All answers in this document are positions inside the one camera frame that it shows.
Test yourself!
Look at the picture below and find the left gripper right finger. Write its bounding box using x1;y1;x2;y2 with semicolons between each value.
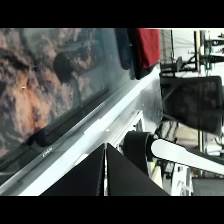
106;142;170;197

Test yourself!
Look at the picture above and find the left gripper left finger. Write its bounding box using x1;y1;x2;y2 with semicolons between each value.
41;142;107;197

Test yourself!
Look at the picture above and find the black mesh office chair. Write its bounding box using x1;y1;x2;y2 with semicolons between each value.
159;75;224;137

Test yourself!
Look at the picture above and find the black garment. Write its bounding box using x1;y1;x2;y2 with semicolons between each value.
114;28;158;81

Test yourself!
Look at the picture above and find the red garment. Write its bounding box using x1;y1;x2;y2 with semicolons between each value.
134;28;162;70

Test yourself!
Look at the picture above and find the silver frame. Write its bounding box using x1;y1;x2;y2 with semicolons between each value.
0;63;164;197

